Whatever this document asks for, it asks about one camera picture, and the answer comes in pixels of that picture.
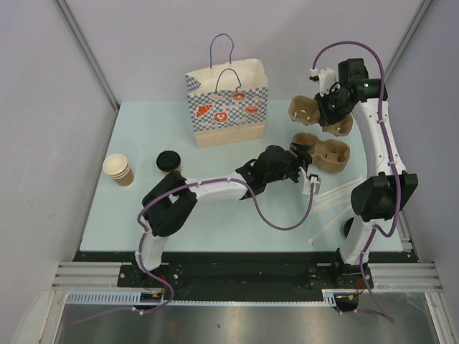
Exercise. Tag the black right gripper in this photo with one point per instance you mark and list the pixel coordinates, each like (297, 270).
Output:
(326, 118)

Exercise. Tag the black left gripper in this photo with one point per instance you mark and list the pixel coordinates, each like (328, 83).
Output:
(301, 151)

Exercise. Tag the single brown pulp cup carrier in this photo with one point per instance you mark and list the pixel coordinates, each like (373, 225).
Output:
(305, 110)

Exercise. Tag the blue checkered paper bag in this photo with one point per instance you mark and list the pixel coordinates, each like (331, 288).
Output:
(227, 102)

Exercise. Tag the single black cup lid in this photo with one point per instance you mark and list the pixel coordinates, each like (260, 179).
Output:
(168, 160)

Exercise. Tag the single brown paper cup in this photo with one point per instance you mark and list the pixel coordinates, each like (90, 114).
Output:
(177, 169)

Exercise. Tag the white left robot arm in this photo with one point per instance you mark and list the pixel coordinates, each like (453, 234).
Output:
(168, 205)

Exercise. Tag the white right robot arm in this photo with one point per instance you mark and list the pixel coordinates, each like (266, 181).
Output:
(377, 201)

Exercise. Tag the white wrapped straw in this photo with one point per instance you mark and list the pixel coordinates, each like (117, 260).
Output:
(341, 188)
(328, 204)
(329, 224)
(344, 194)

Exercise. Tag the white wrapped straw back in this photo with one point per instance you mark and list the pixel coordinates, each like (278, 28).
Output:
(341, 188)

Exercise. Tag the stack of black cup lids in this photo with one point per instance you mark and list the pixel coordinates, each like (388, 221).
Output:
(347, 226)

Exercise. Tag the white wrapped straw front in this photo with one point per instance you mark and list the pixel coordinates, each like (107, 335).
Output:
(329, 224)

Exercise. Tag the stack of brown paper cups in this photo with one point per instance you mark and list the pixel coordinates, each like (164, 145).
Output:
(118, 168)

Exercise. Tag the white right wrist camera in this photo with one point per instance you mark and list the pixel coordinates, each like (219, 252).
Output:
(325, 78)

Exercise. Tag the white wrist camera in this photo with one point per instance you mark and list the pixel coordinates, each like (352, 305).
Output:
(325, 78)
(308, 183)

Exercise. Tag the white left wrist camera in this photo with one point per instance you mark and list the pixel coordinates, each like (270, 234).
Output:
(308, 183)

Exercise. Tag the aluminium frame post right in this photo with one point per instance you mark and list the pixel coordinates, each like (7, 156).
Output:
(394, 25)

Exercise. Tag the aluminium frame post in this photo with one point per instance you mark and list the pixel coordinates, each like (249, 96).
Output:
(394, 25)
(77, 34)

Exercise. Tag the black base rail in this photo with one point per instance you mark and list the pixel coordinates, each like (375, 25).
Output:
(237, 277)

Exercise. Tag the aluminium frame rail right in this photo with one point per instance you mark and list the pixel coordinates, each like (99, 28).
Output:
(405, 276)

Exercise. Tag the aluminium frame post left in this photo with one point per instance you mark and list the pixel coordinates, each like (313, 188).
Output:
(77, 34)

